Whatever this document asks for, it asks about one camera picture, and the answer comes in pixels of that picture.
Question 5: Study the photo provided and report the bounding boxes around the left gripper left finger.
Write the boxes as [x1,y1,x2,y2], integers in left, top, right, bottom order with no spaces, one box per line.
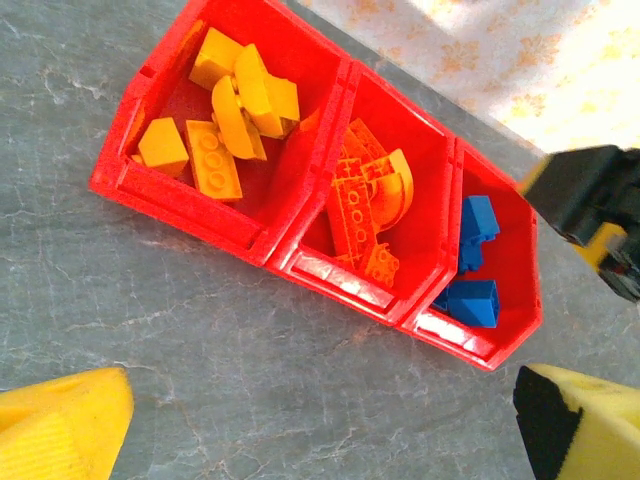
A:
[0,367,135,480]

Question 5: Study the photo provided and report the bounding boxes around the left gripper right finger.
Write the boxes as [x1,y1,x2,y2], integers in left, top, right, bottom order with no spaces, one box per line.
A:
[513,363,640,480]

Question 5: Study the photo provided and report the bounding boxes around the blue lego brick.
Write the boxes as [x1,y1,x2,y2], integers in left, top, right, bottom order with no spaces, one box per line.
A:
[457,239,486,275]
[446,278,501,329]
[459,195,502,246]

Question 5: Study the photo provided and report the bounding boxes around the orange curved lego brick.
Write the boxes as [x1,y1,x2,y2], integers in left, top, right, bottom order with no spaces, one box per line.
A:
[359,148,416,234]

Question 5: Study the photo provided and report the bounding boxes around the small orange square lego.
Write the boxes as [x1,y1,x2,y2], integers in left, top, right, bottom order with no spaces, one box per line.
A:
[364,243,401,289]

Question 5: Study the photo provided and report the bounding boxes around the orange rectangular lego plate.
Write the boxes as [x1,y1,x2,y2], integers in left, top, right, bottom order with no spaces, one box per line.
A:
[344,118,389,166]

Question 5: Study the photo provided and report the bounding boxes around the orange long lego beam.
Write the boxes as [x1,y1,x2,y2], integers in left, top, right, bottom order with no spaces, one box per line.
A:
[327,157,381,269]

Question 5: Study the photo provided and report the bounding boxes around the yellow studded lego brick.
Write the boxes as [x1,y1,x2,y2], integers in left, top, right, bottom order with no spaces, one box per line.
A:
[185,119,244,202]

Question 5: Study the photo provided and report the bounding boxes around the red plastic bin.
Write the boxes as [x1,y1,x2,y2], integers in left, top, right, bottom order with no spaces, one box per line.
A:
[88,0,354,269]
[267,59,459,326]
[399,137,545,372]

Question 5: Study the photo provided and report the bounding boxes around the yellow sloped lego brick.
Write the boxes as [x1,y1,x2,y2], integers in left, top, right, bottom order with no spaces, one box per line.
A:
[188,27,246,92]
[137,117,192,179]

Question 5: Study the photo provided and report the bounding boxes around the yellow curved lego brick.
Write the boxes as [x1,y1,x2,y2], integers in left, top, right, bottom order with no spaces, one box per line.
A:
[233,43,301,140]
[210,74,268,162]

